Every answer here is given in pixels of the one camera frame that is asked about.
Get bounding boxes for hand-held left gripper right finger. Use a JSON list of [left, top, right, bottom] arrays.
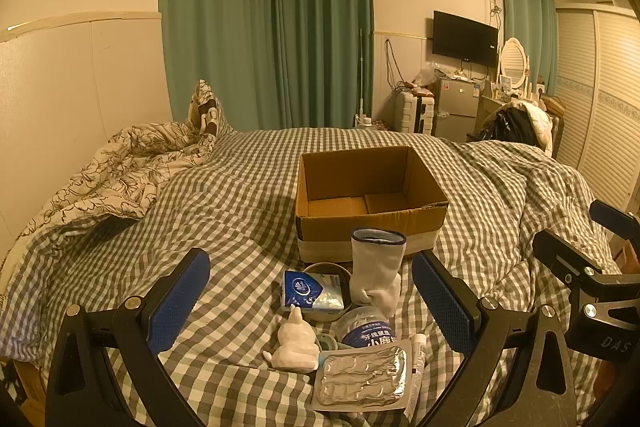
[[413, 251, 599, 427]]

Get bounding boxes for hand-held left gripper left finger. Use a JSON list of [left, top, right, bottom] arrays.
[[46, 248, 211, 427]]

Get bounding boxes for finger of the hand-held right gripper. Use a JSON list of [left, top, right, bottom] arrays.
[[532, 230, 603, 290], [589, 200, 640, 239]]

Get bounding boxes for small white tube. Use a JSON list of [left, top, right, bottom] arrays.
[[403, 333, 427, 423]]

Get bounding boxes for white sock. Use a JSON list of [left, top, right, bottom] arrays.
[[348, 228, 407, 316]]

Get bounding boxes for round blue-label plastic jar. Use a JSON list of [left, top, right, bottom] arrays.
[[336, 305, 401, 351]]

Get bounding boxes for open cardboard box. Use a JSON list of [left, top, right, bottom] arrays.
[[294, 146, 450, 264]]

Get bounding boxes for silver foil blister pack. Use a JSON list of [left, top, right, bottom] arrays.
[[310, 339, 414, 411]]

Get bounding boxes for wooden chair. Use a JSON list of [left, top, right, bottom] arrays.
[[542, 95, 567, 158]]

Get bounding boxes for white louvred wardrobe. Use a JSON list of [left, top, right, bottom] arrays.
[[555, 3, 640, 230]]

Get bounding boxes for blue tissue packet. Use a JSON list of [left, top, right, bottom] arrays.
[[278, 270, 347, 314]]

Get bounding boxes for grey ceramic bowl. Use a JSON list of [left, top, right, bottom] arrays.
[[302, 261, 354, 321]]

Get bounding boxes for white rabbit figurine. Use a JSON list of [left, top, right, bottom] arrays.
[[264, 305, 322, 373]]

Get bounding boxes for pile of clothes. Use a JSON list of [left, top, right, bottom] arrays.
[[467, 99, 554, 158]]

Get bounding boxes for white floral quilt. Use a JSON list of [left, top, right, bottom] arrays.
[[0, 119, 223, 270]]

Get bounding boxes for white oval mirror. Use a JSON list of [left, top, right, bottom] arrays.
[[499, 37, 530, 90]]

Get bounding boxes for small grey fridge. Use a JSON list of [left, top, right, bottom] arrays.
[[433, 77, 486, 140]]

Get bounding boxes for brown patterned pillow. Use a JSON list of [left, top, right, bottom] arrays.
[[186, 79, 237, 142]]

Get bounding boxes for white suitcase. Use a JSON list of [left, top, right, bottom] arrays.
[[394, 90, 436, 137]]

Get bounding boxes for light green curtain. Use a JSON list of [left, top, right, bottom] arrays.
[[499, 0, 559, 98]]

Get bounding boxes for clear plastic bag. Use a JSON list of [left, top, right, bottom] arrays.
[[414, 61, 442, 90]]

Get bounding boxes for white mop stick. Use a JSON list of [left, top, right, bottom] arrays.
[[355, 27, 366, 120]]

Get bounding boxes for dark green curtain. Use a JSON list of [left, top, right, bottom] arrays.
[[159, 0, 375, 130]]

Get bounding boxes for black wall television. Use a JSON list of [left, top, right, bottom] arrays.
[[432, 11, 500, 68]]

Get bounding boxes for wall cables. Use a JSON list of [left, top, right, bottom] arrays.
[[383, 38, 407, 90]]

